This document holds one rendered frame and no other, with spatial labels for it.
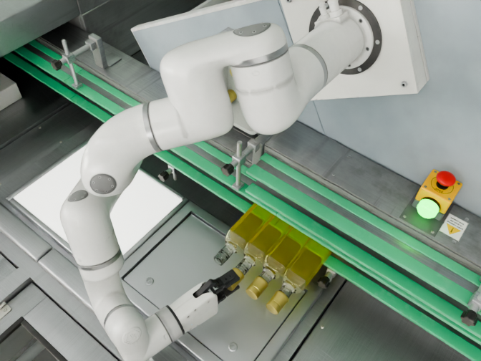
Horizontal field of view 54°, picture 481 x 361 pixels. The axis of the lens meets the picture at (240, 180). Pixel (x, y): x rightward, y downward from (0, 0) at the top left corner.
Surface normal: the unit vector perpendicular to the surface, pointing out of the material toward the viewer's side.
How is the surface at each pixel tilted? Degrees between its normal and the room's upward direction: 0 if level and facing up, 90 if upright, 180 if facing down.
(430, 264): 90
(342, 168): 90
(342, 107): 0
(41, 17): 90
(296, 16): 5
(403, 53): 5
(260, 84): 34
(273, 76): 59
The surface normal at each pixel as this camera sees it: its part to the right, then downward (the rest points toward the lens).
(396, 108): -0.61, 0.60
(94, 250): 0.36, 0.35
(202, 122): 0.01, 0.65
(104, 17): 0.79, 0.49
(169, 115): -0.14, -0.12
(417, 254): 0.03, -0.63
